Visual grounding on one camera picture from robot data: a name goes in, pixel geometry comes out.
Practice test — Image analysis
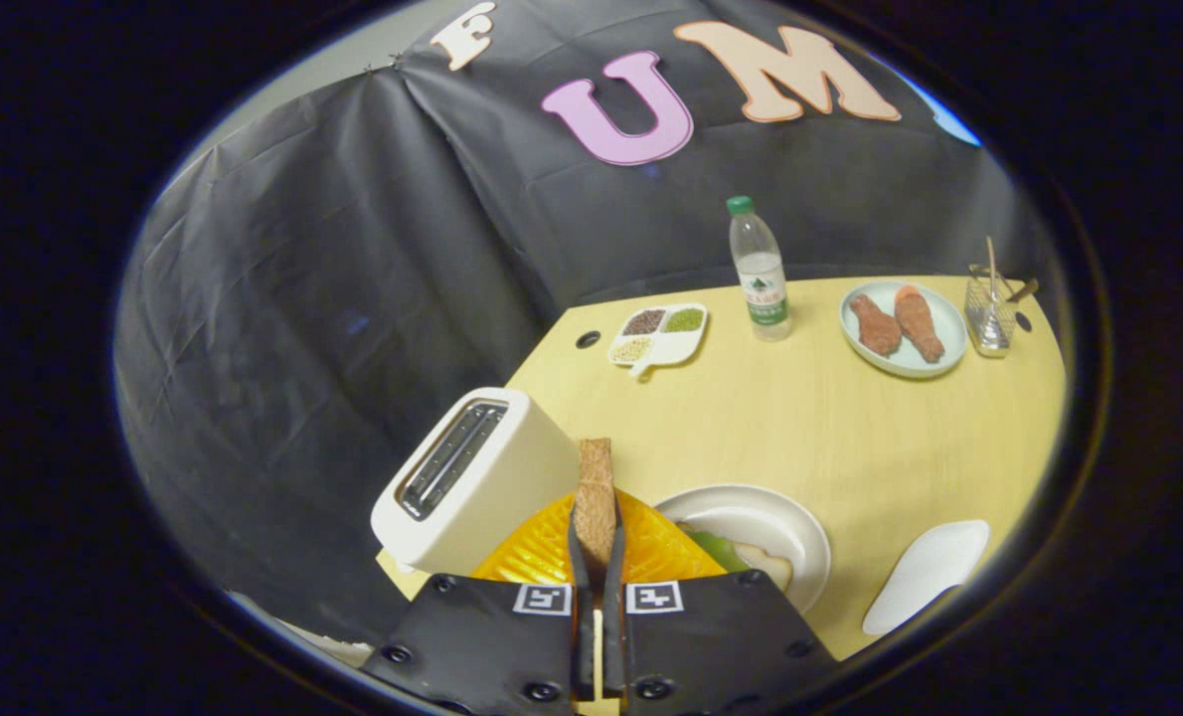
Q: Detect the white oblong plate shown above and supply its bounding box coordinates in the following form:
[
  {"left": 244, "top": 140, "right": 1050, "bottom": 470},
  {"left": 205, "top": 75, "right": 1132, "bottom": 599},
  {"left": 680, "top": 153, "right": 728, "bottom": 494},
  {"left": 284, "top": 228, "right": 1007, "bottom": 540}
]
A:
[{"left": 862, "top": 519, "right": 991, "bottom": 636}]

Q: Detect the orange-tipped fried meat piece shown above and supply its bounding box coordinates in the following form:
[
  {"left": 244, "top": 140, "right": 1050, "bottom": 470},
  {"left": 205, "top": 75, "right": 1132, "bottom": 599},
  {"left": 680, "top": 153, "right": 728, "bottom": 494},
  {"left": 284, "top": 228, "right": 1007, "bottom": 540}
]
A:
[{"left": 894, "top": 285, "right": 946, "bottom": 364}]

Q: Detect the green lettuce leaf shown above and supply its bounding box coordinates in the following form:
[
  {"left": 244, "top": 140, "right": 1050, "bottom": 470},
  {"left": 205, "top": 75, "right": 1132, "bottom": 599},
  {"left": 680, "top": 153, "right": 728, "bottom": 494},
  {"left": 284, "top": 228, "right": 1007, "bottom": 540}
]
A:
[{"left": 686, "top": 527, "right": 752, "bottom": 575}]

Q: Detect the brown fried meat piece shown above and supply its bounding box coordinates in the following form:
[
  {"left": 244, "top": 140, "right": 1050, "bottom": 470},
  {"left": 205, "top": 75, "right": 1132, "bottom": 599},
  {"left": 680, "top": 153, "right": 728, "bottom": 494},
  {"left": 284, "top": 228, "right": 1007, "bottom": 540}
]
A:
[{"left": 849, "top": 293, "right": 903, "bottom": 357}]

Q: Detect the small wire basket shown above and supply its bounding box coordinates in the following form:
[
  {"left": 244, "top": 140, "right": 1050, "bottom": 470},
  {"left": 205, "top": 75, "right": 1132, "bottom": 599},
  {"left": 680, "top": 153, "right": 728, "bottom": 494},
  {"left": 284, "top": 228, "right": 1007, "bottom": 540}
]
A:
[{"left": 964, "top": 264, "right": 1018, "bottom": 359}]

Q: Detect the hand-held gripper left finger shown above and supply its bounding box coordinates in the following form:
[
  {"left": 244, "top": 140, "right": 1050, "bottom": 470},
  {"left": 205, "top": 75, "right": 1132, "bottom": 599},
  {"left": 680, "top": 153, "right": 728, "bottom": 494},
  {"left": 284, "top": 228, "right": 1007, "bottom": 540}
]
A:
[{"left": 363, "top": 492, "right": 597, "bottom": 716}]

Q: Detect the white toaster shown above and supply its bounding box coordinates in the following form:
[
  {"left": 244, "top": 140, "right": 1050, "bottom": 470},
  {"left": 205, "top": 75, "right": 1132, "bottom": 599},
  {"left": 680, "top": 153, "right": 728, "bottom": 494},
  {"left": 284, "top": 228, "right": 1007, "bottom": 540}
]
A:
[{"left": 370, "top": 387, "right": 581, "bottom": 578}]

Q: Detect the light blue round plate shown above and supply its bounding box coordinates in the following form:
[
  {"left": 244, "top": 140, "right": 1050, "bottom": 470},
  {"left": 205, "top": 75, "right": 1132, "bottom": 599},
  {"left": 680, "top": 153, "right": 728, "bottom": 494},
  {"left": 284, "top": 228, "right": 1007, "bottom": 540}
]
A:
[{"left": 839, "top": 280, "right": 969, "bottom": 380}]

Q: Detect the pale bread slice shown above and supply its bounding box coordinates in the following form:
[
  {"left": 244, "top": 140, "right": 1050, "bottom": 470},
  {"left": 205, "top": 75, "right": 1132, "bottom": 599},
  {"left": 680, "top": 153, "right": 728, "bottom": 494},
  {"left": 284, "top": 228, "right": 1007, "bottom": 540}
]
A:
[{"left": 731, "top": 542, "right": 794, "bottom": 594}]

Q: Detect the clear green-capped water bottle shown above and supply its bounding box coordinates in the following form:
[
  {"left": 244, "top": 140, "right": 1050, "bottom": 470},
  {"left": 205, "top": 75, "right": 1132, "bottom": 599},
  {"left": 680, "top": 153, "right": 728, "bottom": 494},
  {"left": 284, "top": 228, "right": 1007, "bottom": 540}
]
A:
[{"left": 727, "top": 195, "right": 793, "bottom": 342}]

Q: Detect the brown-crusted bread slice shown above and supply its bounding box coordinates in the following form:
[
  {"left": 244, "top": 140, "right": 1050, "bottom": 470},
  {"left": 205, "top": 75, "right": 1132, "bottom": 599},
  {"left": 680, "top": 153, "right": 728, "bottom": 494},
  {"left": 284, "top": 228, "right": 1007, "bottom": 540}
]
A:
[{"left": 574, "top": 438, "right": 618, "bottom": 588}]

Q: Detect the large cream round plate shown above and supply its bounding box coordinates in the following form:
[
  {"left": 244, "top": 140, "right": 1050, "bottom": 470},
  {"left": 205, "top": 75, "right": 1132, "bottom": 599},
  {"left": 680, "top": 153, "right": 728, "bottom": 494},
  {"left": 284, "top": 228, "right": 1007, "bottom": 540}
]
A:
[{"left": 654, "top": 484, "right": 833, "bottom": 615}]

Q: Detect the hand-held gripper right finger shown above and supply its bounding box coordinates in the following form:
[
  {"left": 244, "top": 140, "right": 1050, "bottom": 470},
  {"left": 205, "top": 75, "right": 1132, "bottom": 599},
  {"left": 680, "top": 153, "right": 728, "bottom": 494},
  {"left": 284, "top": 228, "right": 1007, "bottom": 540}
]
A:
[{"left": 601, "top": 487, "right": 839, "bottom": 716}]

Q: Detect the white three-compartment seasoning tray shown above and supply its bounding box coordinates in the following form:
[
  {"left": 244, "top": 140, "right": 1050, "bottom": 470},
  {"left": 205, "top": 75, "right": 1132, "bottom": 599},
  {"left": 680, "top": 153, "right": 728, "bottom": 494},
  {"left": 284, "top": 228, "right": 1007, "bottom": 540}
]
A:
[{"left": 607, "top": 302, "right": 709, "bottom": 381}]

